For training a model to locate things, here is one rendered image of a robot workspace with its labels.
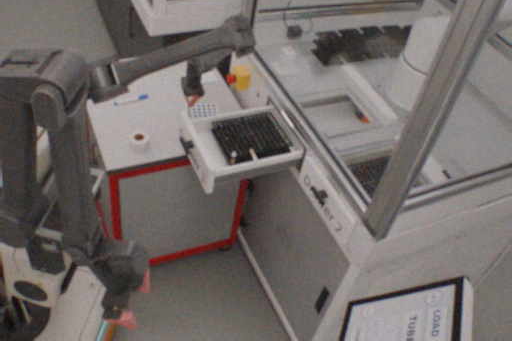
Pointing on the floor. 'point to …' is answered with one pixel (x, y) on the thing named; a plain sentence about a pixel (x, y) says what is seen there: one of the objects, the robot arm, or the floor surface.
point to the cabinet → (321, 293)
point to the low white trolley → (160, 172)
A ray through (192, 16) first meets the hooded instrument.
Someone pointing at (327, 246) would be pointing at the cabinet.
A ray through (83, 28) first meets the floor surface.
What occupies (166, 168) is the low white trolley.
